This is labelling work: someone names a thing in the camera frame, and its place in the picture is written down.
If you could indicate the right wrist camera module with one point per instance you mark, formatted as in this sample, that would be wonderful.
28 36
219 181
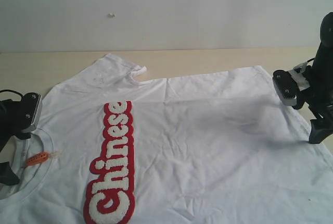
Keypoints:
290 84

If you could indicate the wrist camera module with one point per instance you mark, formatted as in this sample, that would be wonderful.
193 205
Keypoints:
31 112
290 84

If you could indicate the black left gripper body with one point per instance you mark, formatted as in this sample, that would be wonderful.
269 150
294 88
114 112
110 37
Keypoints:
14 121

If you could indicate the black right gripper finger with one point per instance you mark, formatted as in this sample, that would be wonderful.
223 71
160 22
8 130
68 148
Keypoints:
321 126

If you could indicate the orange clothing tag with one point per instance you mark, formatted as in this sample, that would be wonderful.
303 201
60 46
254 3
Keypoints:
40 158

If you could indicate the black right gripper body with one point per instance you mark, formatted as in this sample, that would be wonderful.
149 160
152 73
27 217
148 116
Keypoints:
318 96

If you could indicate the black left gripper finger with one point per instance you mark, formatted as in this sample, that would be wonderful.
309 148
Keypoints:
7 176

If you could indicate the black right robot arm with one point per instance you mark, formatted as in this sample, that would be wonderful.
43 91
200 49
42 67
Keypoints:
322 62

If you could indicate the white t-shirt with red lettering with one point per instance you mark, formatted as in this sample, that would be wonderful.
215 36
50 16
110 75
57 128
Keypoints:
207 148

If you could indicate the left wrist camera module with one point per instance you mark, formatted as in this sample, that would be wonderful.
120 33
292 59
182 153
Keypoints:
31 112

